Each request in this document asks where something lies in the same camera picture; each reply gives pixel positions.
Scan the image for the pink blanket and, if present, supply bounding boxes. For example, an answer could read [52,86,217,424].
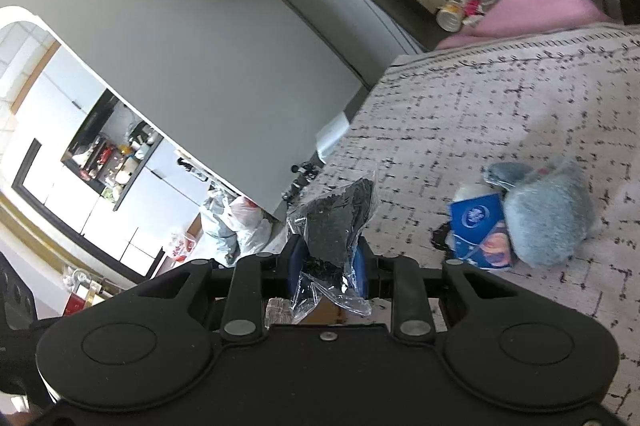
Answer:
[436,0,615,50]

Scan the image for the open brown cardboard box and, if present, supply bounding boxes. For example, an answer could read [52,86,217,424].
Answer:
[264,295,352,326]

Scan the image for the white soft pouch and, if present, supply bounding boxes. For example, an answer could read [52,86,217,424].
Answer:
[452,183,495,202]

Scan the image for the white small appliance box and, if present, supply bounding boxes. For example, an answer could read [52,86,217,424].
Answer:
[316,112,349,163]

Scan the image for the fluffy light blue plush toy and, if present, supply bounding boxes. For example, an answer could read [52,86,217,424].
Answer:
[503,159,594,267]

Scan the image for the black patterned white bed cover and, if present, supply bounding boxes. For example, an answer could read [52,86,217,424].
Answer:
[278,25,640,422]

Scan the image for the grey door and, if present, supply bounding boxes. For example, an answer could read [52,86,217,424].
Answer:
[283,0,385,90]

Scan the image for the black lace fabric piece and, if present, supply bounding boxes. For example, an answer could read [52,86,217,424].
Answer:
[431,221,454,254]

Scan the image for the blue Vinda tissue pack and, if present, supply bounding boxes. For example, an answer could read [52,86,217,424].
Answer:
[449,193,513,270]

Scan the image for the light blue plastic bag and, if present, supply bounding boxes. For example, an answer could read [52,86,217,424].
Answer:
[201,190,240,267]

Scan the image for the blue denim heart pillow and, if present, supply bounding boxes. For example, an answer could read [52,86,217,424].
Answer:
[483,162,534,190]

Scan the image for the red white plastic bag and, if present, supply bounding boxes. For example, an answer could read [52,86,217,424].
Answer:
[165,232,198,263]

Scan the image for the yellow paper cup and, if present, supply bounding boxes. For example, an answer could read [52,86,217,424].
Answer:
[436,3,465,33]

